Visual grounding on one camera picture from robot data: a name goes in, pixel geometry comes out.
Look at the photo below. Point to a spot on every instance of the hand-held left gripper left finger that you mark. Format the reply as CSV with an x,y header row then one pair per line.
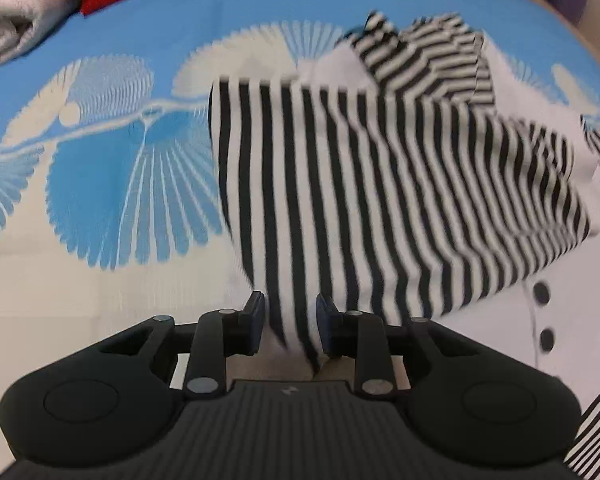
x,y
254,320

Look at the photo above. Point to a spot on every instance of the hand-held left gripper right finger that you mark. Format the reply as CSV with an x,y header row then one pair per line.
x,y
325,325

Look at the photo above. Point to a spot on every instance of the black white striped small garment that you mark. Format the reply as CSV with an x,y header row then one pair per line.
x,y
380,200

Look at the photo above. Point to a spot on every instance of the blue patterned bed sheet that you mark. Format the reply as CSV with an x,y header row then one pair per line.
x,y
105,185

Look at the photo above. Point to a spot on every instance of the cream fleece folded blanket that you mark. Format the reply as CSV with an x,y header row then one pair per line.
x,y
15,15

